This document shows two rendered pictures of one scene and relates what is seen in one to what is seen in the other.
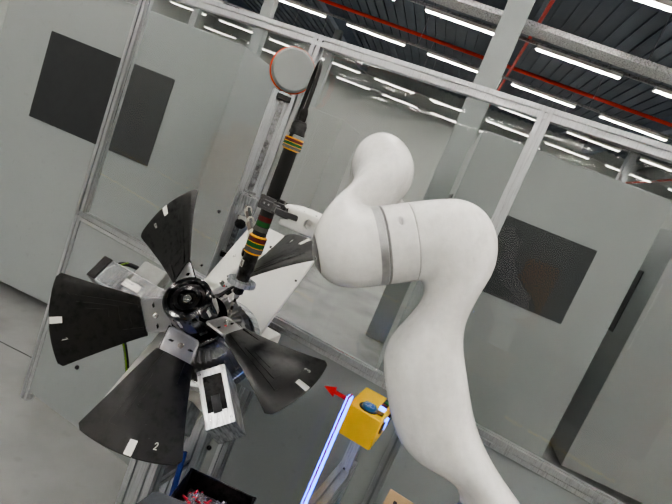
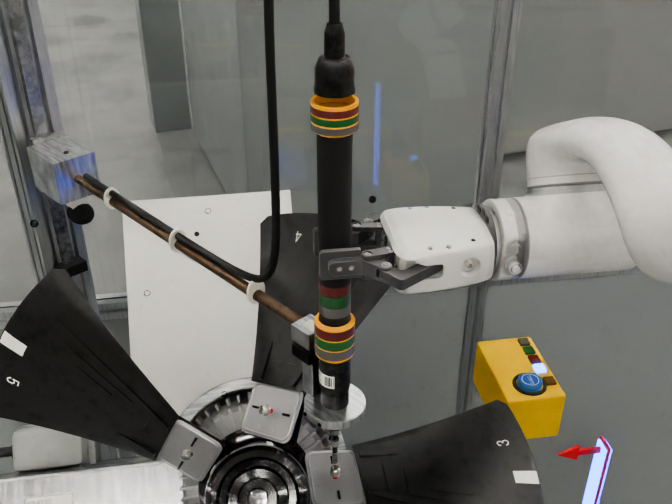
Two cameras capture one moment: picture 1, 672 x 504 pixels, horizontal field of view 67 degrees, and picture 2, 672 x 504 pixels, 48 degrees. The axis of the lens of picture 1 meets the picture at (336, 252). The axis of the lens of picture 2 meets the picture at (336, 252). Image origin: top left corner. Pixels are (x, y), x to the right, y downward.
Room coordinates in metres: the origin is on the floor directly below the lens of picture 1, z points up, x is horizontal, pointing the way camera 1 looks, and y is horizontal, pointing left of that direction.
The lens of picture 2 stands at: (0.58, 0.48, 1.90)
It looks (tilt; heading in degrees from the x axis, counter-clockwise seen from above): 31 degrees down; 332
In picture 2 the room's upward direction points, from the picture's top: straight up
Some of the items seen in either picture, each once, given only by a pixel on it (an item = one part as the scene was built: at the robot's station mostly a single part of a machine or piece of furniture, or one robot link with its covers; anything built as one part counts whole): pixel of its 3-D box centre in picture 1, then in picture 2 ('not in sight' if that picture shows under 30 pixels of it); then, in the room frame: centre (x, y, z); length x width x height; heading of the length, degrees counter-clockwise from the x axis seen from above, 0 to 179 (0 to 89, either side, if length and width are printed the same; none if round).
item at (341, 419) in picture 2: (247, 264); (328, 371); (1.17, 0.19, 1.35); 0.09 x 0.07 x 0.10; 16
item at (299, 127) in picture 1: (270, 204); (334, 255); (1.16, 0.18, 1.50); 0.04 x 0.04 x 0.46
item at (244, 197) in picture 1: (246, 204); (62, 168); (1.76, 0.36, 1.39); 0.10 x 0.07 x 0.08; 16
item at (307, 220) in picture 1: (310, 221); (440, 243); (1.12, 0.08, 1.50); 0.11 x 0.10 x 0.07; 71
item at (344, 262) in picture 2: (269, 205); (355, 269); (1.12, 0.18, 1.51); 0.07 x 0.03 x 0.03; 71
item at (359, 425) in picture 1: (366, 418); (516, 389); (1.32, -0.25, 1.02); 0.16 x 0.10 x 0.11; 161
